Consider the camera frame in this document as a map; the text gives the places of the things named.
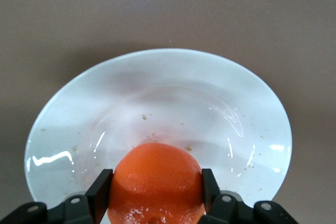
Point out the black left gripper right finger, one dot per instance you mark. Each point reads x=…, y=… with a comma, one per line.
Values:
x=212, y=197

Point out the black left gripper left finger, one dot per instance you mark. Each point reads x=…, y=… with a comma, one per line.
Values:
x=97, y=200

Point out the orange mandarin fruit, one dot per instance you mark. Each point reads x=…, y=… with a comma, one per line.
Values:
x=157, y=179

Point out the white ceramic plate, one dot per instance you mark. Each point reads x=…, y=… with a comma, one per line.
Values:
x=162, y=90

